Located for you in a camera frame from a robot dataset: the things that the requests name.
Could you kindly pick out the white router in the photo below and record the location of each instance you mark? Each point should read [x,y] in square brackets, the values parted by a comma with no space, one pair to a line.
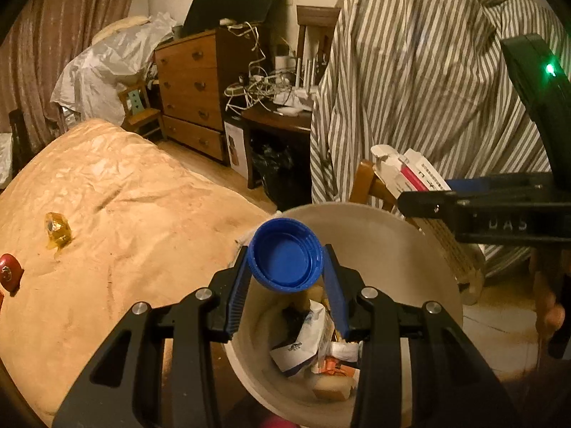
[303,69]

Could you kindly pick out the black plastic bag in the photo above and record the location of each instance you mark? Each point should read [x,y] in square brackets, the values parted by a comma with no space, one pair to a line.
[279,174]

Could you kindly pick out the cream pillow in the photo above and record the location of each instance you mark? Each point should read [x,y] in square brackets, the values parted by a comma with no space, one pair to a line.
[122,24]

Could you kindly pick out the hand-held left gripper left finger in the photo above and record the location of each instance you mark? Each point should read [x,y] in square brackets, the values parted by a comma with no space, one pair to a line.
[236,296]

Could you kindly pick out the large clear plastic sheet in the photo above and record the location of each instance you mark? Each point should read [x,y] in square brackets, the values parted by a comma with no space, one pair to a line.
[102,67]

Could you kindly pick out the white appliance box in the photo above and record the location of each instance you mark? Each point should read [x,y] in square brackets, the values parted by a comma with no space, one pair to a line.
[236,151]

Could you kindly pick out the striped cloth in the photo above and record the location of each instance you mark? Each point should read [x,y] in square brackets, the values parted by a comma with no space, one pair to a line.
[424,76]

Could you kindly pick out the blue bottle cap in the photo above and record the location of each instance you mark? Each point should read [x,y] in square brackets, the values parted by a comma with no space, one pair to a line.
[285,256]

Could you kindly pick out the wooden dresser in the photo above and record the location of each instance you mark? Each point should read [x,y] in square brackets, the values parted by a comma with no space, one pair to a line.
[192,89]

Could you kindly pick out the white bin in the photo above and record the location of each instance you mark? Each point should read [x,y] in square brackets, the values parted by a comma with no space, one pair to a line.
[392,249]

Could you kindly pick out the dark wooden table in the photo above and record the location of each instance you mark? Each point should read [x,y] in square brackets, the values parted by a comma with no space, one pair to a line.
[276,120]

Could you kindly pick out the light wooden chair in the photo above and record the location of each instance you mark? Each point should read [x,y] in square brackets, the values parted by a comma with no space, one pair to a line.
[368,183]

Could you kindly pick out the dark wooden chair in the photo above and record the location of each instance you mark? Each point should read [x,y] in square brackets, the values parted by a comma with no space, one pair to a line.
[18,138]

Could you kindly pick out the small white box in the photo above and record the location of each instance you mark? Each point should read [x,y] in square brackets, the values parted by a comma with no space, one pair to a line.
[343,349]

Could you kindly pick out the brown high-back chair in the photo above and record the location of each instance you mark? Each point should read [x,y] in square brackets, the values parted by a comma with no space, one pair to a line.
[316,20]

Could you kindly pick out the brown curtain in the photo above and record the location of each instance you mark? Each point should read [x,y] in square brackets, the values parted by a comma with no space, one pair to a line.
[58,53]

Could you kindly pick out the red and white slim carton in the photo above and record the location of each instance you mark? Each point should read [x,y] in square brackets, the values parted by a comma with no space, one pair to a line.
[417,171]

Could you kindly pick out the plain cardboard box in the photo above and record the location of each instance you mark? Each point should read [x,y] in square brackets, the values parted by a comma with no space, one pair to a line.
[332,388]

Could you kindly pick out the person's right hand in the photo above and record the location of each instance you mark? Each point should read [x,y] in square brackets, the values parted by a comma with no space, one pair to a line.
[544,307]

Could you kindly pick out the white printed pouch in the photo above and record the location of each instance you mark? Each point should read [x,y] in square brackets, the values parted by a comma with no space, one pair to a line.
[296,343]

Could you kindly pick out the yellow plastic wrapper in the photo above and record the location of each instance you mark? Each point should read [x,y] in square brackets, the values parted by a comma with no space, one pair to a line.
[57,229]

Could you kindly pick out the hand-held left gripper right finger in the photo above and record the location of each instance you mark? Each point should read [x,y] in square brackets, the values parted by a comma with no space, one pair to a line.
[337,296]

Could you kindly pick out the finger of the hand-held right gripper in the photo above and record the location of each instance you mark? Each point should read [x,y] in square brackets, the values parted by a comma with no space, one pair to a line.
[481,183]
[428,205]

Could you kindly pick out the black television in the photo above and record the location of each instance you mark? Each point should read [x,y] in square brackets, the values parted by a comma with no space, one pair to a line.
[236,0]

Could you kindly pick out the small wooden chair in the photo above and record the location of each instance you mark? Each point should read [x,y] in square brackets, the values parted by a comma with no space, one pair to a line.
[142,118]

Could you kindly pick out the red ball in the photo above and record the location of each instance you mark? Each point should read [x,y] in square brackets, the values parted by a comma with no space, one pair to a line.
[10,272]

